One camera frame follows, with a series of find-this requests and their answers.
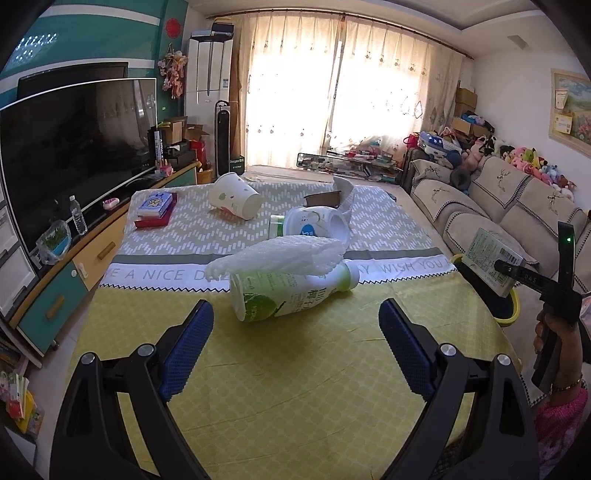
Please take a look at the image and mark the row of plush toys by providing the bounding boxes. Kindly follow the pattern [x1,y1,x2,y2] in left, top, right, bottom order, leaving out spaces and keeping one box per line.
[480,137,579,202]

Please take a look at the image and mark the clear water bottle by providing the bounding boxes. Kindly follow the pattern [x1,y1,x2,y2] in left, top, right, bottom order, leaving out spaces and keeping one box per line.
[69,196,89,236]

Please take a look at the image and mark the pink plush toy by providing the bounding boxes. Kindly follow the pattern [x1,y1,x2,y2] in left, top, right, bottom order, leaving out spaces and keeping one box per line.
[463,141,485,169]

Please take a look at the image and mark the open cardboard box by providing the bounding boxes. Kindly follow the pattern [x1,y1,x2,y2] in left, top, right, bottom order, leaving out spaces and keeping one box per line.
[159,117,211,145]

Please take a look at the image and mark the person's right forearm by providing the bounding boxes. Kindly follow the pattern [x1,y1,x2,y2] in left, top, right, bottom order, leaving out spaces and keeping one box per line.
[533,381,591,468]

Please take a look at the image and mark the brown plastic tray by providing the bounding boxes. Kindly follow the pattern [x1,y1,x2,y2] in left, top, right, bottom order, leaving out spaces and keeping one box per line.
[304,191,343,209]

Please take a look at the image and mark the green white plastic bottle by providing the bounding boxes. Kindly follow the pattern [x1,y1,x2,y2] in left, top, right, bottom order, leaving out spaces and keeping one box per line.
[229,260,360,323]

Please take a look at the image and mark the glass coffee table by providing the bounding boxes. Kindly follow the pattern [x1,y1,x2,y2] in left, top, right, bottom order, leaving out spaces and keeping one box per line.
[295,149,403,180]

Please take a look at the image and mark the large black television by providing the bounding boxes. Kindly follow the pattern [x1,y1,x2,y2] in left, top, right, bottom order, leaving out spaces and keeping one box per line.
[0,78,158,254]

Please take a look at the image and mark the person's right hand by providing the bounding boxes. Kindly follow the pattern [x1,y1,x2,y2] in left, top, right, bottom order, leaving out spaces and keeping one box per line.
[532,310,586,388]

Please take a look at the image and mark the white foam net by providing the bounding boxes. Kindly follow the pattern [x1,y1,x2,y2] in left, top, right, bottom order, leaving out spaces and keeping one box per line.
[204,234,347,284]

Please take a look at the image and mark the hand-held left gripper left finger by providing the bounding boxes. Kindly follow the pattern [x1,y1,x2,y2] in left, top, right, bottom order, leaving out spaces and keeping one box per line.
[50,299,215,480]

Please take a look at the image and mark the beige sofa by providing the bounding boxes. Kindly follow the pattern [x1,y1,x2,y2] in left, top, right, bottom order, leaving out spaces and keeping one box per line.
[401,154,591,297]

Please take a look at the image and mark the framed flower painting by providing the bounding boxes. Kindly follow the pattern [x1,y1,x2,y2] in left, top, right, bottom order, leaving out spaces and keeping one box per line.
[549,68,591,156]

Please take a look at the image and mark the white paper tub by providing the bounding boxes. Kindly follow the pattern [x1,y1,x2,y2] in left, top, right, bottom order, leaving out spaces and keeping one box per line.
[209,172,261,220]

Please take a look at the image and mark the white blue plastic container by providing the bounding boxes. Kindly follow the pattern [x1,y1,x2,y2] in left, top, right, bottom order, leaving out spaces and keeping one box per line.
[283,206,353,243]

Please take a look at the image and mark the blue flat box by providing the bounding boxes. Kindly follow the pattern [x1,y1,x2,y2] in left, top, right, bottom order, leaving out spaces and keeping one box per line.
[136,192,174,218]

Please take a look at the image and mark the black monitor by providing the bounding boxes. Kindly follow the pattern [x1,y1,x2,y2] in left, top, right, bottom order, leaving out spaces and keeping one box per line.
[17,62,129,100]

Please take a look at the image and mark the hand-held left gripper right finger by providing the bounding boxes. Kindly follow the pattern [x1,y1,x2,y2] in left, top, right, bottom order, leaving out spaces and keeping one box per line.
[379,298,541,480]

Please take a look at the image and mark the sheer cream curtains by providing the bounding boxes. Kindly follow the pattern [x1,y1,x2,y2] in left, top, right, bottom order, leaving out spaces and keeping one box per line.
[233,13,465,169]

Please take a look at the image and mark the white paper wrapper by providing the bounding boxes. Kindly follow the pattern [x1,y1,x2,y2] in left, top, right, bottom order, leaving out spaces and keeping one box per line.
[332,175,356,232]

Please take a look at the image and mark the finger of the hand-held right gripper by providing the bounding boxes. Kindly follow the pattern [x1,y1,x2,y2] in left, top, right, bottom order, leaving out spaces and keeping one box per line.
[494,259,555,292]

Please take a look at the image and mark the white standing air conditioner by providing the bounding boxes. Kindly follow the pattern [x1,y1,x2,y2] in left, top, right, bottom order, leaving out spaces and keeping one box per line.
[185,37,234,172]

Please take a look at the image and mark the curtain rod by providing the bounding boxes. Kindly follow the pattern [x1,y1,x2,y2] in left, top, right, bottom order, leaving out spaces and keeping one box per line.
[206,11,475,62]

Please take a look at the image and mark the pink artificial flowers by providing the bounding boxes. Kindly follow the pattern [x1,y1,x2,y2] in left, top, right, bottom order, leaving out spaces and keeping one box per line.
[158,44,189,99]

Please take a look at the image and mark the glass bowl with greens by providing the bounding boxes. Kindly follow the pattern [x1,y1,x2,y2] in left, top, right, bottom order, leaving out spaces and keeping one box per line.
[36,220,73,265]

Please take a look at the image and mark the teal yellow television cabinet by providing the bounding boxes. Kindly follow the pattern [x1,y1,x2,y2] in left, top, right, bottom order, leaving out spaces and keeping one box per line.
[9,161,205,366]

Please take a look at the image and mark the white drawer unit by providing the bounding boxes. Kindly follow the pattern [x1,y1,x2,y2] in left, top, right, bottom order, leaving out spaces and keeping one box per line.
[0,180,38,320]

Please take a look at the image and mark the green white carton box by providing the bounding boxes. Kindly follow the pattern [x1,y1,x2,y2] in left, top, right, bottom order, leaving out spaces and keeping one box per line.
[463,227,525,297]

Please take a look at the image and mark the black tower fan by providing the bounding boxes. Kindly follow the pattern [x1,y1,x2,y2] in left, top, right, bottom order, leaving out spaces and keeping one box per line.
[215,99,231,175]

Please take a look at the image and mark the yellow round bin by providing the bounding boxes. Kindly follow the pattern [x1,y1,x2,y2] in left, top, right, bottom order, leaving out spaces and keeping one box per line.
[450,253,522,329]

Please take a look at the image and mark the pile of colourful books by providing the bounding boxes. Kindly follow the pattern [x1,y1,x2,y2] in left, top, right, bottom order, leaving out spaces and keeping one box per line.
[0,342,43,440]

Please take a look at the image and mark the star print bag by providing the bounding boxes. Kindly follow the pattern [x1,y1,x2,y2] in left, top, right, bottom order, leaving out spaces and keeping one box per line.
[419,131,450,155]

